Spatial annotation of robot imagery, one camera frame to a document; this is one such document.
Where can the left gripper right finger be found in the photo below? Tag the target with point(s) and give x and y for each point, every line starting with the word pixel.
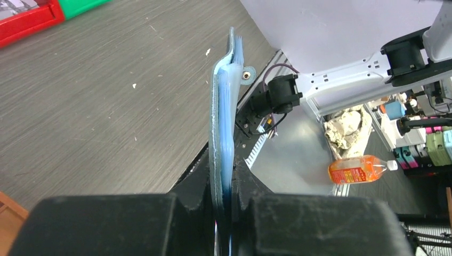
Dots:
pixel 267 223

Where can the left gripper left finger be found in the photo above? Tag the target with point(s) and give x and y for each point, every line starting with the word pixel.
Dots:
pixel 179 222

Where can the blue card holder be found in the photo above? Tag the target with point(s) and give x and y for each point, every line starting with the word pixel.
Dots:
pixel 228 75

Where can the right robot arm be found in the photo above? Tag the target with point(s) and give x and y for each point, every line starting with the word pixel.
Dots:
pixel 352 52

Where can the white cards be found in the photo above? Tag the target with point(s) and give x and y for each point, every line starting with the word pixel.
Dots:
pixel 10 8

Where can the orange drink bottle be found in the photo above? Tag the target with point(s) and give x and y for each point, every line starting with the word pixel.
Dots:
pixel 363 169

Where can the crumpled white cloth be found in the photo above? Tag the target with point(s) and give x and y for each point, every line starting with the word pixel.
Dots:
pixel 348 132

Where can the wooden compartment tray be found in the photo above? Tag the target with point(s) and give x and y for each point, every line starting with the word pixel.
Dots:
pixel 13 215

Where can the green plastic bin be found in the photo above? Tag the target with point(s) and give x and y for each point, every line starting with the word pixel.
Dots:
pixel 73 8

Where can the red plastic bin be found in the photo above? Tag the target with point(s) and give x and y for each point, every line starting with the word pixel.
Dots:
pixel 47 14

